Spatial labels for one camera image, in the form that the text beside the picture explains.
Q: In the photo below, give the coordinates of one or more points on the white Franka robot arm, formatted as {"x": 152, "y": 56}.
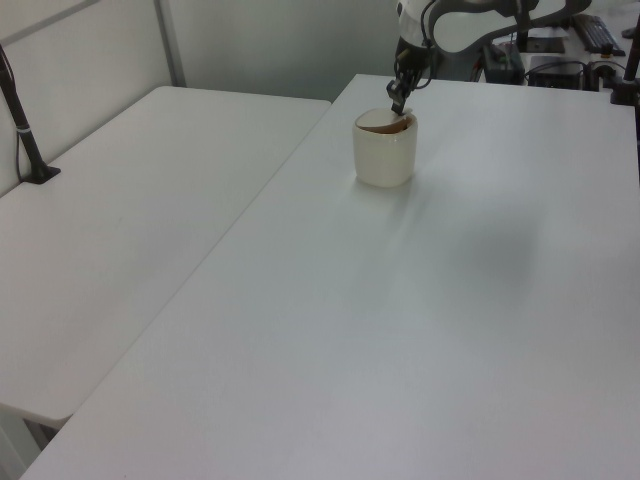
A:
{"x": 465, "y": 25}

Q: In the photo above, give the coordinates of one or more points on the dark electronics box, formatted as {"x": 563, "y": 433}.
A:
{"x": 502, "y": 62}

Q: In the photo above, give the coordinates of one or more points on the black camera pole with base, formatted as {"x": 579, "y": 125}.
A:
{"x": 22, "y": 130}

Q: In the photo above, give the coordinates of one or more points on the cream trash bin lid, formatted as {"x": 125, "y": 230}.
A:
{"x": 377, "y": 119}

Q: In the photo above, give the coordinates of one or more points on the black keyboard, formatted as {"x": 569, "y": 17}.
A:
{"x": 597, "y": 32}

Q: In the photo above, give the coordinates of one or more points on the grey partition frame post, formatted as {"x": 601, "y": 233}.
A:
{"x": 170, "y": 40}

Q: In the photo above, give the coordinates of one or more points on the white cup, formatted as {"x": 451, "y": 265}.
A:
{"x": 385, "y": 155}

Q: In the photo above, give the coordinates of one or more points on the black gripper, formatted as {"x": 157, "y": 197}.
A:
{"x": 407, "y": 62}

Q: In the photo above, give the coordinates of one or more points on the black clamp pole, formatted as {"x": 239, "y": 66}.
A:
{"x": 627, "y": 75}

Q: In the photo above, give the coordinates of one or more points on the black controller box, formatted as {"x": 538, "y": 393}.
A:
{"x": 555, "y": 75}

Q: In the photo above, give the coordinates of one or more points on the white side table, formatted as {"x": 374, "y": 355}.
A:
{"x": 125, "y": 215}

